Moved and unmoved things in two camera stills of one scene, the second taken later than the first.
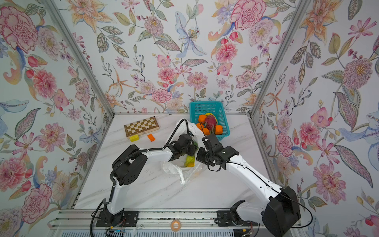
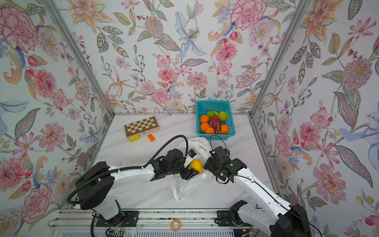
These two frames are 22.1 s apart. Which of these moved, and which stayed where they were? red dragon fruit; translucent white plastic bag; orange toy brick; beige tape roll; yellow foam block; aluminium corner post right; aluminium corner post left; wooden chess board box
Moved: red dragon fruit; translucent white plastic bag
Stayed: aluminium corner post right; aluminium corner post left; wooden chess board box; orange toy brick; beige tape roll; yellow foam block
